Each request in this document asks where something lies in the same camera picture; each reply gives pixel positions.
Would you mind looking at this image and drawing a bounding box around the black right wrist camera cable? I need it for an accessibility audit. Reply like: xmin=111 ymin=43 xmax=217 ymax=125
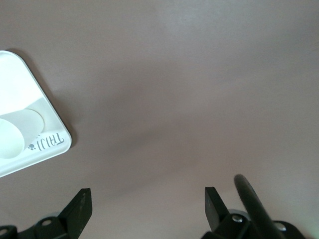
xmin=234 ymin=174 xmax=285 ymax=239

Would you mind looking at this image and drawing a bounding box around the white plastic cup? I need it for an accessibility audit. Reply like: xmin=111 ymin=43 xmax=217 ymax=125
xmin=0 ymin=108 xmax=46 ymax=160

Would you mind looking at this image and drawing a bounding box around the brown table cover cloth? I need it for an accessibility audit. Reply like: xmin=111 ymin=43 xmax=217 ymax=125
xmin=0 ymin=0 xmax=319 ymax=239

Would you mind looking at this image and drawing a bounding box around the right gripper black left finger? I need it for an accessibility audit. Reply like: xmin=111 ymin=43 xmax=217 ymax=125
xmin=0 ymin=188 xmax=93 ymax=239

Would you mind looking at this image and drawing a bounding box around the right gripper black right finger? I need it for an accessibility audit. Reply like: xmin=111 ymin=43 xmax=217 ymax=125
xmin=201 ymin=186 xmax=304 ymax=239

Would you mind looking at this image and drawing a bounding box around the cream tray with bear print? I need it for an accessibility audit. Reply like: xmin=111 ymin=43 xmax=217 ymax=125
xmin=0 ymin=50 xmax=72 ymax=179

